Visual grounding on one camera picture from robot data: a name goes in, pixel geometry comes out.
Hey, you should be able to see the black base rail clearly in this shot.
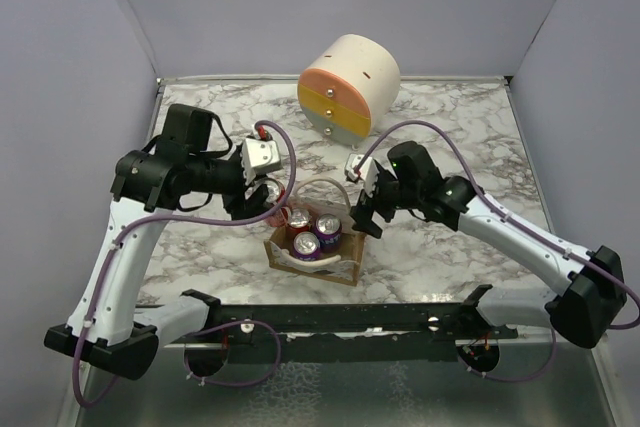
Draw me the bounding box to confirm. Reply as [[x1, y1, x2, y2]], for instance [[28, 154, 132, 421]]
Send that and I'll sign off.
[[173, 286, 517, 364]]

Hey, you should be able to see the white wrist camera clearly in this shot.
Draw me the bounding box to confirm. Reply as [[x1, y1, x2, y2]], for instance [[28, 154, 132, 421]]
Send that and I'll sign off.
[[241, 138, 282, 185], [344, 153, 382, 198]]

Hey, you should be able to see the red soda can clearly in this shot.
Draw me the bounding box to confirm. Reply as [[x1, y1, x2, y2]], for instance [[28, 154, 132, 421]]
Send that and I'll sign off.
[[286, 207, 312, 239]]

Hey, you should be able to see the round three-drawer storage box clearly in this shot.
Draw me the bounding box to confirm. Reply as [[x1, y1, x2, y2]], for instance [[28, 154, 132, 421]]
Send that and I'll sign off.
[[297, 34, 401, 147]]

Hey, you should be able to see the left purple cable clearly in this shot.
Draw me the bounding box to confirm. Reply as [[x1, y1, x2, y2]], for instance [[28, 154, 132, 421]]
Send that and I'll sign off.
[[72, 120, 297, 409]]

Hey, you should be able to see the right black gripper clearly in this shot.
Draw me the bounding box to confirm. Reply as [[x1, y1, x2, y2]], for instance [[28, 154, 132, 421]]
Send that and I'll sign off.
[[350, 166, 421, 238]]

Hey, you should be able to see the purple soda can front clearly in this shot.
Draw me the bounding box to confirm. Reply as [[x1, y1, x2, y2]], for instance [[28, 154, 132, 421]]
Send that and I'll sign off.
[[312, 213, 342, 253]]

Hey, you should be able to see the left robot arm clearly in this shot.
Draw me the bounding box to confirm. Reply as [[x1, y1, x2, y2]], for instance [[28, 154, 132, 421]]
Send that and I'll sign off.
[[44, 104, 281, 380]]

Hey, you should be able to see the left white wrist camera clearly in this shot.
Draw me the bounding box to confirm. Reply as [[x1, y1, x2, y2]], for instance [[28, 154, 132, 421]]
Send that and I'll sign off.
[[241, 138, 282, 185]]

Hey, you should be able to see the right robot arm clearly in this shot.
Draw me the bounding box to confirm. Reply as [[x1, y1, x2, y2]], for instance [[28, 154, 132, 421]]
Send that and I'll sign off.
[[345, 141, 627, 348]]

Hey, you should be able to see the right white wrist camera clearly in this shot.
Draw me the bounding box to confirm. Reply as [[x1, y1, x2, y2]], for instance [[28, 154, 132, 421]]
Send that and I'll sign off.
[[344, 153, 382, 198]]

